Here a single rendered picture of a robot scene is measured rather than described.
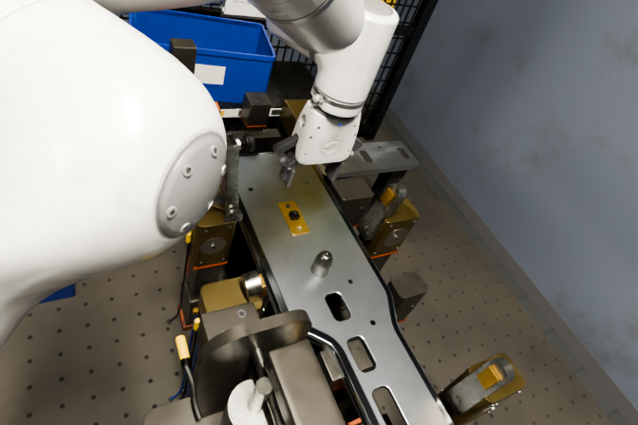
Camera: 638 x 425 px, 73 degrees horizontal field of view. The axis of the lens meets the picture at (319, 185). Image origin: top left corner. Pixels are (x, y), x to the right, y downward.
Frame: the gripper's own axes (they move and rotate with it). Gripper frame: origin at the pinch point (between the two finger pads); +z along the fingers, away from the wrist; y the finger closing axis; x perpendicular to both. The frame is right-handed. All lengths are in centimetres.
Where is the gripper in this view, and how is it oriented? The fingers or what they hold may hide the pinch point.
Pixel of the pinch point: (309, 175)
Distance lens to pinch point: 78.4
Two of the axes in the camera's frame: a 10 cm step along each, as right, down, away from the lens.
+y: 8.7, -1.1, 4.8
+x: -4.1, -7.0, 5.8
